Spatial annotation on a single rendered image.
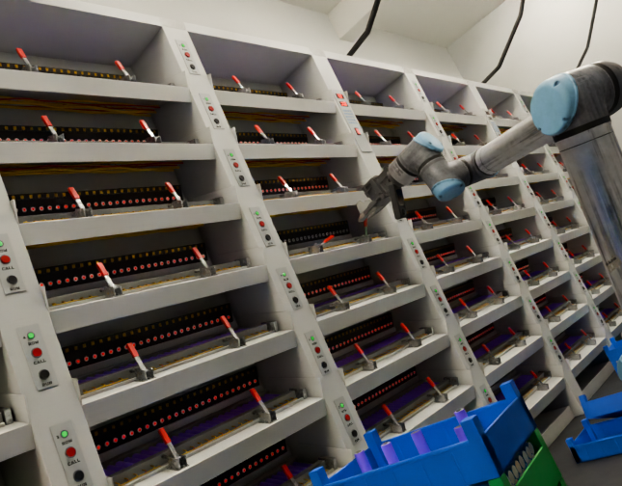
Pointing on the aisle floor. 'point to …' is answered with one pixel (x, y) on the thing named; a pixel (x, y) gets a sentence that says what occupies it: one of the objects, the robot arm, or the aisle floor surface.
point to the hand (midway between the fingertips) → (364, 220)
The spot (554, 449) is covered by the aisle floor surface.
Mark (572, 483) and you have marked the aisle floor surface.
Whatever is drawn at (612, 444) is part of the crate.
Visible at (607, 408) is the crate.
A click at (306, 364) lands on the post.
